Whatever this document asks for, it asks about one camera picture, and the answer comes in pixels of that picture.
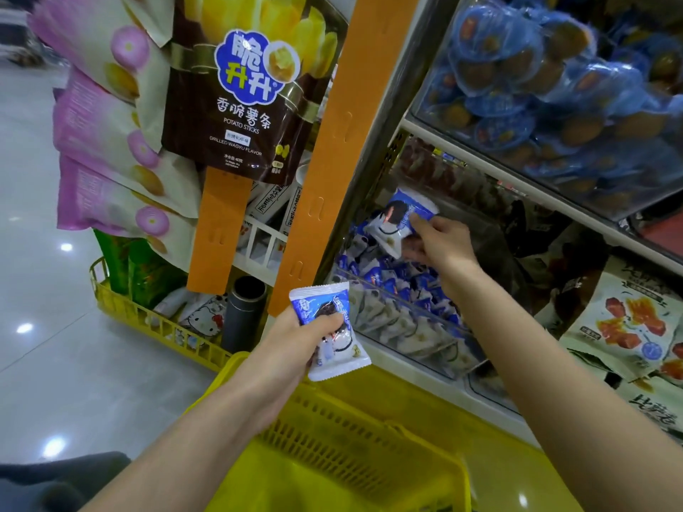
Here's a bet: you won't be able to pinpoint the person's right hand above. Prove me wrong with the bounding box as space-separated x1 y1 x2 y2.
403 213 482 284

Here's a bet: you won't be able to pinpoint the person's left hand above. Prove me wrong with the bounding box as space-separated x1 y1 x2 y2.
243 311 348 427

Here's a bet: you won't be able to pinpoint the blue white snack packet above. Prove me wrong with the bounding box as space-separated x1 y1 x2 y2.
366 188 439 260
289 282 373 382

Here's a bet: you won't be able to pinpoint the pile of blue snack packets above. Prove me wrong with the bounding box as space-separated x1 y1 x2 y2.
336 229 482 374

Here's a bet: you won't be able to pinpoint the yellow plastic shopping basket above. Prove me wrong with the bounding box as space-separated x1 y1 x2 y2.
186 351 473 512

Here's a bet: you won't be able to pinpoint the person's left forearm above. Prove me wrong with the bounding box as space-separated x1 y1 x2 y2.
80 394 292 512

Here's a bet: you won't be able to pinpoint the person's right forearm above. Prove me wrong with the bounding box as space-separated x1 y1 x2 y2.
443 263 683 512

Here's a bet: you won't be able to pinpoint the yellow floor basket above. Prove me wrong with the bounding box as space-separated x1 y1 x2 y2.
90 257 268 374

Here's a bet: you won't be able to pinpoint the green snack bags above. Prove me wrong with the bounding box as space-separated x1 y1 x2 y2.
94 229 188 310

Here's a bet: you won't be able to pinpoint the store shelf with yellow base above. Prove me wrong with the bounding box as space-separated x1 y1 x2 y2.
267 0 683 512

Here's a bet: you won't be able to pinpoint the clear plastic bin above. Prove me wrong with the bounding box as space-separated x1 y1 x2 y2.
325 170 535 380

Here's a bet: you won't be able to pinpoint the dark grey cylinder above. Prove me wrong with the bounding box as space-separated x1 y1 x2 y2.
222 274 268 353

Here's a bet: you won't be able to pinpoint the row of small brown packets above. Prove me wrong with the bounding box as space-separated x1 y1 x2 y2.
400 138 514 209

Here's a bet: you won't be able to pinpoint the white cartoon print packet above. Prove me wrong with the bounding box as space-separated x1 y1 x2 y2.
160 291 231 339

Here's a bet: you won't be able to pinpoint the orange hanging strip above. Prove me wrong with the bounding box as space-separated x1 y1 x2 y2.
186 167 254 297

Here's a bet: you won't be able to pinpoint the white card packet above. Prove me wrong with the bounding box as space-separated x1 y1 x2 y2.
248 181 295 225

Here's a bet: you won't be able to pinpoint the row of fruit print bags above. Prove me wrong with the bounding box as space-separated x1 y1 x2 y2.
560 255 683 438

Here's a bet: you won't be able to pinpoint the pile of blue jelly cups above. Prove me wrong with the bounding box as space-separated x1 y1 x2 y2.
416 0 683 214

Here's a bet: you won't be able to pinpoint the red price sign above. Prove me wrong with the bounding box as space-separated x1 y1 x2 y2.
635 208 683 260

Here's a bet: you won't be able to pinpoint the black potato stick bag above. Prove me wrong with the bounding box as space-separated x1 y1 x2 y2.
162 0 348 188

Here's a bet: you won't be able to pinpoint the grey trousers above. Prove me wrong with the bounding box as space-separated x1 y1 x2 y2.
0 451 132 512

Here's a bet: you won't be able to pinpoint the white wire rack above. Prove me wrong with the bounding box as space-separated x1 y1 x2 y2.
233 213 290 286

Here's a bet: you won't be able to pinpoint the orange shelf post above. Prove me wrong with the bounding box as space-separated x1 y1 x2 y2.
267 0 423 318

